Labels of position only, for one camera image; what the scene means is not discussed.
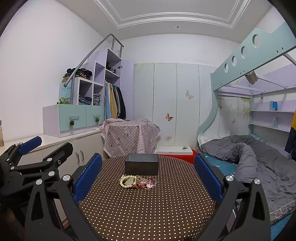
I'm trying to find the cream bead bracelet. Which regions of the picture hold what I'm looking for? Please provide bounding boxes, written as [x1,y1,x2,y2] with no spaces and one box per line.
[119,175,137,188]

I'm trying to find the pile of mixed jewelry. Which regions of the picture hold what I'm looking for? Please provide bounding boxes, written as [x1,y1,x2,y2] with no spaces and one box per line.
[132,176,157,190]

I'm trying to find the beige low cabinet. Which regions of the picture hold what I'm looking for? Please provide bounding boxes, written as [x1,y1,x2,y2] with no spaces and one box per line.
[0,129,110,176]

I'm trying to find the teal bed sheet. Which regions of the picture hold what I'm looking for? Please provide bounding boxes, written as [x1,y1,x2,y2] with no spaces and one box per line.
[202,153,237,176]

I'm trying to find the teal drawer unit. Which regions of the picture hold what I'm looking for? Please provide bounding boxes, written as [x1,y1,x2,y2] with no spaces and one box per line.
[43,104,105,138]

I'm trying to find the grey duvet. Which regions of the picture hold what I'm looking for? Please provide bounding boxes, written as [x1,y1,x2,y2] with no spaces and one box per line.
[200,135,295,223]

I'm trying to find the brown polka dot tablecloth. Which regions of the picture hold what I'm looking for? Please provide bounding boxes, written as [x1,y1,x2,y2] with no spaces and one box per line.
[79,156,215,240]

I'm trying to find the pink checkered bear cloth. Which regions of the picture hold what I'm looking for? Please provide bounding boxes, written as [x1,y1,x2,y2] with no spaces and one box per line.
[100,118,161,158]

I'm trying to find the yellow navy puffer jacket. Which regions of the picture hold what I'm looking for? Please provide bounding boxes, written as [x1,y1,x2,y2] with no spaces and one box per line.
[285,112,296,161]

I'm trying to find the red storage box white lid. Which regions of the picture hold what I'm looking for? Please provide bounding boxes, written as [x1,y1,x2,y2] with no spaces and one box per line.
[155,146,197,164]

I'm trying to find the grey metal stair handrail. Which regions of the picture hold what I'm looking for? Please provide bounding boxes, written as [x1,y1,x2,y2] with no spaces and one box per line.
[59,34,124,104]

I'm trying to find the black metal tin box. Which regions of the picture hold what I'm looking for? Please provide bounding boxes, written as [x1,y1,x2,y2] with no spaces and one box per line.
[125,154,159,176]

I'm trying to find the lilac cubby shelf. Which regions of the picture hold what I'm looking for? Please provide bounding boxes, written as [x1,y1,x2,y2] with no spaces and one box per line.
[59,49,122,106]

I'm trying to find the hanging clothes row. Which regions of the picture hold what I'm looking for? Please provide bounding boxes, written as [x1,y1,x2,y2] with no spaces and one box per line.
[104,81,126,120]

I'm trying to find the folded clothes on shelf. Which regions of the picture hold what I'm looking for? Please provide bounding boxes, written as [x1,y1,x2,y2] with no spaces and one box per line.
[63,68,92,79]

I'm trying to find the white wardrobe with butterflies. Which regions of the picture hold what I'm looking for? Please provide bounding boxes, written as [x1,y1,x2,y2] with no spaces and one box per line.
[133,63,216,149]

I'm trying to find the teal bunk bed frame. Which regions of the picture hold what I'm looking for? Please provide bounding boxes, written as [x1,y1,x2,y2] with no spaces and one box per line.
[197,23,295,150]

